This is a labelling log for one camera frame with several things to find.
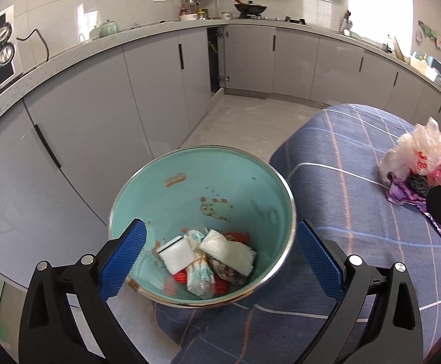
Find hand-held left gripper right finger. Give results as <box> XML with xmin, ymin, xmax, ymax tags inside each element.
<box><xmin>295</xmin><ymin>220</ymin><xmax>424</xmax><ymax>364</ymax></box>

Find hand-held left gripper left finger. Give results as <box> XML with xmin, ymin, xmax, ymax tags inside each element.
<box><xmin>19</xmin><ymin>218</ymin><xmax>148</xmax><ymax>364</ymax></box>

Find black mesh scrap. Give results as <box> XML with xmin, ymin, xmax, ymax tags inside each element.
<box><xmin>406</xmin><ymin>174</ymin><xmax>433</xmax><ymax>198</ymax></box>

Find purple snack wrapper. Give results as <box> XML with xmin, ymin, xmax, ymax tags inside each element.
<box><xmin>385</xmin><ymin>172</ymin><xmax>441</xmax><ymax>245</ymax></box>

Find white sponge block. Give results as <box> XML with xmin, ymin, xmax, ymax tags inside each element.
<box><xmin>156</xmin><ymin>235</ymin><xmax>194</xmax><ymax>275</ymax></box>

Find red foam net sleeve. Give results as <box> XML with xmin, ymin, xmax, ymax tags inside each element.
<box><xmin>173</xmin><ymin>267</ymin><xmax>230</xmax><ymax>295</ymax></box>

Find pinkish clear plastic bag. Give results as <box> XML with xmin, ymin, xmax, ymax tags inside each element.
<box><xmin>380</xmin><ymin>117</ymin><xmax>441</xmax><ymax>183</ymax></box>

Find printed clear plastic bag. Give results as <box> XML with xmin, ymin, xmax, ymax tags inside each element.
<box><xmin>184</xmin><ymin>229</ymin><xmax>219</xmax><ymax>299</ymax></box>

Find red plastic bag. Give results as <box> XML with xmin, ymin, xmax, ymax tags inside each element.
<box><xmin>220</xmin><ymin>231</ymin><xmax>253</xmax><ymax>246</ymax></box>

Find white foam net sleeve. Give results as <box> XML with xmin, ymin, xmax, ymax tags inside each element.
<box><xmin>198</xmin><ymin>229</ymin><xmax>257</xmax><ymax>277</ymax></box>

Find plaid cloth rag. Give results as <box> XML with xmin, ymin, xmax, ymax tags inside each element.
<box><xmin>209</xmin><ymin>258</ymin><xmax>251</xmax><ymax>286</ymax></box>

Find teal metal trash bin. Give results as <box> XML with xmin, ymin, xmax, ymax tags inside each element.
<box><xmin>108</xmin><ymin>145</ymin><xmax>296</xmax><ymax>308</ymax></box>

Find blue plaid tablecloth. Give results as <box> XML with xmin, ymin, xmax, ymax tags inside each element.
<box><xmin>156</xmin><ymin>102</ymin><xmax>441</xmax><ymax>364</ymax></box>

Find grey kitchen counter cabinets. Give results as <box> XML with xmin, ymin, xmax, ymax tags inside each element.
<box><xmin>0</xmin><ymin>17</ymin><xmax>441</xmax><ymax>300</ymax></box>

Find metal utensil rack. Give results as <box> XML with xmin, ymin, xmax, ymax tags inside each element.
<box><xmin>340</xmin><ymin>9</ymin><xmax>358</xmax><ymax>36</ymax></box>

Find bright window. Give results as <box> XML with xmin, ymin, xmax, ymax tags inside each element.
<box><xmin>347</xmin><ymin>0</ymin><xmax>412</xmax><ymax>44</ymax></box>

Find green ceramic teapot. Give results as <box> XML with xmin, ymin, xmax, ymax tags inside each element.
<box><xmin>99</xmin><ymin>18</ymin><xmax>120</xmax><ymax>39</ymax></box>

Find gas stove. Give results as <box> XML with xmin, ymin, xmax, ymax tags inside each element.
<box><xmin>239</xmin><ymin>13</ymin><xmax>306</xmax><ymax>25</ymax></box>

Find black wok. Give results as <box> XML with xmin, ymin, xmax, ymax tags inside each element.
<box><xmin>231</xmin><ymin>0</ymin><xmax>268</xmax><ymax>16</ymax></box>

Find wall hooks with cloths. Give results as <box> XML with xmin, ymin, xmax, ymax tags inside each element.
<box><xmin>418</xmin><ymin>21</ymin><xmax>441</xmax><ymax>48</ymax></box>

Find black power cable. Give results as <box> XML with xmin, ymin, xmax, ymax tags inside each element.
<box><xmin>15</xmin><ymin>28</ymin><xmax>50</xmax><ymax>63</ymax></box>

